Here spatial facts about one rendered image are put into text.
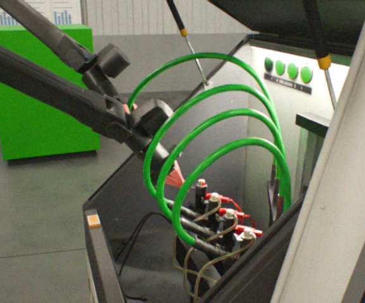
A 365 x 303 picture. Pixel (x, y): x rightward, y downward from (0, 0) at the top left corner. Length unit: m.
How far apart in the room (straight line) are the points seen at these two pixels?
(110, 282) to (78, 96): 0.42
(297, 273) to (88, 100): 0.50
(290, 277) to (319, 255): 0.08
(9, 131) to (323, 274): 3.86
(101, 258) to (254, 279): 0.47
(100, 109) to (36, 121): 3.42
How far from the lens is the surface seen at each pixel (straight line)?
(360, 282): 0.59
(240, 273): 0.71
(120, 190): 1.29
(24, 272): 2.77
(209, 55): 0.99
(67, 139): 4.33
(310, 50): 1.01
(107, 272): 1.02
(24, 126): 4.28
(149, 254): 1.29
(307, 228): 0.68
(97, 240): 1.14
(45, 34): 1.18
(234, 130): 1.35
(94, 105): 0.85
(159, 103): 0.90
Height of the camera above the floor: 1.55
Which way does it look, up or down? 20 degrees down
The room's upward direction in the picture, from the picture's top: straight up
